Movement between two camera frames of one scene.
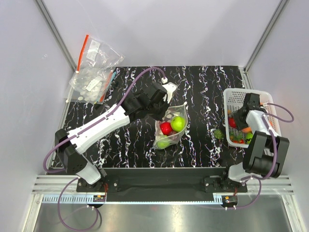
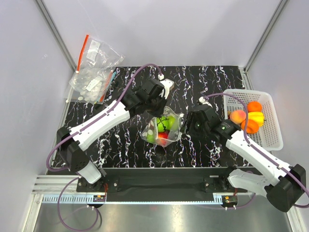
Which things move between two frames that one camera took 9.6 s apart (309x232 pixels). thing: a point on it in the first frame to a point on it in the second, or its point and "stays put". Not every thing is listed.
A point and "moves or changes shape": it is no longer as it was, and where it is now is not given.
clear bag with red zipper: (96, 57) stays put
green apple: (177, 123) moves or changes shape
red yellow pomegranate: (232, 122) moves or changes shape
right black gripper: (240, 125) to (188, 128)
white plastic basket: (233, 98) stays put
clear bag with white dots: (173, 125) moves or changes shape
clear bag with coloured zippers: (91, 85) stays put
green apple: (249, 137) moves or changes shape
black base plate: (162, 185) stays put
